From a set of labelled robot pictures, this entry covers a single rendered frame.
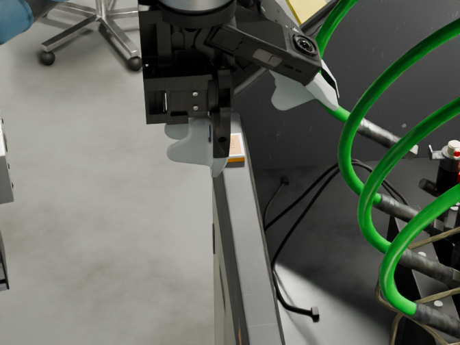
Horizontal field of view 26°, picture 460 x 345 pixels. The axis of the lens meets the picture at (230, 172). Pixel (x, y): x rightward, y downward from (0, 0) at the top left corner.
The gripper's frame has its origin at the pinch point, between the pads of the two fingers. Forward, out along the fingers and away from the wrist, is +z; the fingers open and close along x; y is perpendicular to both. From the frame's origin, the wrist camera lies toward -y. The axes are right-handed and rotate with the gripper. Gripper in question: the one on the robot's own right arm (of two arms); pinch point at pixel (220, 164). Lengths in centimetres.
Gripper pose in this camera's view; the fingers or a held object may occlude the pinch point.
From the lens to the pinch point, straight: 100.0
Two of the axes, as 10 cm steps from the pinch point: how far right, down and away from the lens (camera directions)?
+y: -9.9, 0.7, -0.8
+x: 1.1, 6.6, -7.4
